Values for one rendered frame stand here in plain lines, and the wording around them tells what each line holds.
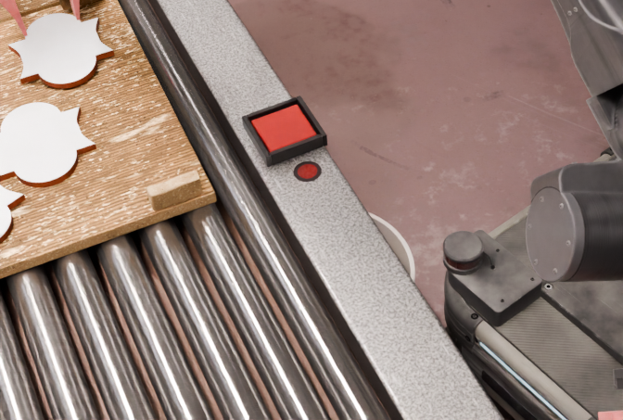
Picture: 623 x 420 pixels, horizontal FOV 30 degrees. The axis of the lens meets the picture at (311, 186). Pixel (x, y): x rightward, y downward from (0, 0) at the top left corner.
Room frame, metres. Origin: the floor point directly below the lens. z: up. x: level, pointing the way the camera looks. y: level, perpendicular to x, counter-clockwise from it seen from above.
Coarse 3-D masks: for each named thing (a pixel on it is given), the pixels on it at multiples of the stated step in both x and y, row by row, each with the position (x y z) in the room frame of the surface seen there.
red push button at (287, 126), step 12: (288, 108) 1.00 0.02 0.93; (264, 120) 0.99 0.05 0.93; (276, 120) 0.98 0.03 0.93; (288, 120) 0.98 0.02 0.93; (300, 120) 0.98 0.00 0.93; (264, 132) 0.96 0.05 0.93; (276, 132) 0.96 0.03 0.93; (288, 132) 0.96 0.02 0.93; (300, 132) 0.96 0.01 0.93; (312, 132) 0.96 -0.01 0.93; (264, 144) 0.95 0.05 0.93; (276, 144) 0.94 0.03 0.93; (288, 144) 0.94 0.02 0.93
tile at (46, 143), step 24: (24, 120) 1.01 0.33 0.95; (48, 120) 1.01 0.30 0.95; (72, 120) 1.00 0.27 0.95; (0, 144) 0.97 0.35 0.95; (24, 144) 0.97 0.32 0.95; (48, 144) 0.97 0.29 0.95; (72, 144) 0.96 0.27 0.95; (0, 168) 0.94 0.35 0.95; (24, 168) 0.93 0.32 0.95; (48, 168) 0.93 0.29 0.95; (72, 168) 0.93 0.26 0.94
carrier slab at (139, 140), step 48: (0, 48) 1.16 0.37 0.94; (0, 96) 1.07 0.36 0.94; (48, 96) 1.06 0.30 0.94; (96, 96) 1.05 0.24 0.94; (144, 96) 1.04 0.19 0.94; (96, 144) 0.97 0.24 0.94; (144, 144) 0.96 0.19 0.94; (48, 192) 0.90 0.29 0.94; (96, 192) 0.89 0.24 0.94; (144, 192) 0.88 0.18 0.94; (48, 240) 0.83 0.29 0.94; (96, 240) 0.83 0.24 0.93
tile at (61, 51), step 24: (48, 24) 1.18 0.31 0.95; (72, 24) 1.17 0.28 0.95; (96, 24) 1.17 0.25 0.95; (24, 48) 1.14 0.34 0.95; (48, 48) 1.13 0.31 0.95; (72, 48) 1.13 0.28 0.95; (96, 48) 1.12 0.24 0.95; (24, 72) 1.09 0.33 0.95; (48, 72) 1.09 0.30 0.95; (72, 72) 1.08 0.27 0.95
